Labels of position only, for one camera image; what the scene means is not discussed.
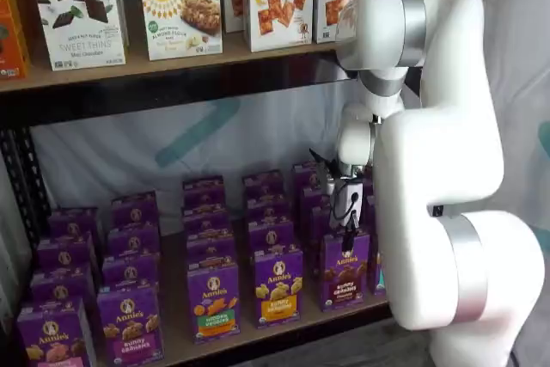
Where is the white Sweet Thins box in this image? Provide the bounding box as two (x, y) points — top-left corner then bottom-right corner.
(25, 0), (129, 72)

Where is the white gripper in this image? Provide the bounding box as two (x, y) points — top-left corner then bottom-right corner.
(327, 176), (364, 253)

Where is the purple box green orange label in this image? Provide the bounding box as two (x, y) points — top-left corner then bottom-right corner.
(186, 262), (241, 346)

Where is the purple Annie's snack box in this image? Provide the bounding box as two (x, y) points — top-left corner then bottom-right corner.
(247, 219), (298, 257)
(110, 190), (160, 231)
(181, 174), (226, 197)
(107, 222), (162, 261)
(184, 206), (231, 235)
(35, 233), (95, 274)
(292, 162), (328, 193)
(309, 205), (345, 266)
(29, 264), (95, 313)
(186, 228), (235, 253)
(47, 206), (102, 244)
(299, 185), (333, 214)
(241, 169), (286, 205)
(245, 196), (290, 229)
(186, 246), (239, 270)
(101, 252), (162, 296)
(182, 189), (227, 214)

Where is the purple box pink label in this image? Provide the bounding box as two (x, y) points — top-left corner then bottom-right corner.
(15, 296), (97, 367)

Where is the purple box magenta label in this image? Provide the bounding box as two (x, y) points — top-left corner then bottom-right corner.
(96, 284), (166, 364)

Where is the orange cheddar pretzel crackers box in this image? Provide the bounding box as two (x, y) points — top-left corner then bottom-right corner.
(243, 0), (315, 53)

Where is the purple box brown patch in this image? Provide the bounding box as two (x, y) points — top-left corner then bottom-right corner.
(319, 231), (372, 314)

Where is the purple box yellow label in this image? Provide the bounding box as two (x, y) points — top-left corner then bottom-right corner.
(254, 249), (305, 330)

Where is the black metal shelf frame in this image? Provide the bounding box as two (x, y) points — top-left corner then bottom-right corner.
(0, 0), (489, 367)

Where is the Simple Mills almond bars box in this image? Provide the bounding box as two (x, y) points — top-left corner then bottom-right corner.
(138, 0), (224, 62)

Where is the purple box teal label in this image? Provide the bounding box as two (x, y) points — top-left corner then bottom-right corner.
(368, 249), (388, 298)

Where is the orange snack box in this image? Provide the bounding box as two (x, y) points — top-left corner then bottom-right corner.
(0, 0), (32, 81)

